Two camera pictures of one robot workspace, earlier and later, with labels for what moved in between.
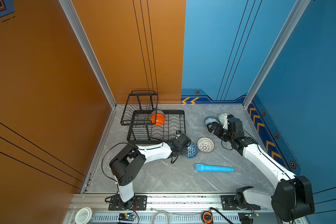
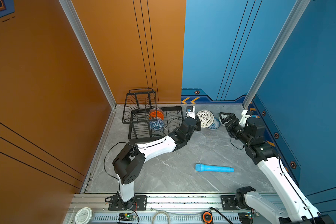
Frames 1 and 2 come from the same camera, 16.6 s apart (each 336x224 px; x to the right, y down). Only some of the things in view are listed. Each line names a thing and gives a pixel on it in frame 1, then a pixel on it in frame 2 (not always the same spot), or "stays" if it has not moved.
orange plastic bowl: [158, 117] stays
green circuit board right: [250, 215] stays
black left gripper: [185, 151] to [195, 123]
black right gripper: [215, 124] to [235, 121]
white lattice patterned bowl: [206, 144] to [206, 118]
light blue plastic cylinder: [199, 167] stays
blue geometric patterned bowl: [192, 150] to [157, 125]
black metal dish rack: [147, 125] stays
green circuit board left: [127, 217] stays
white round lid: [83, 215] stays
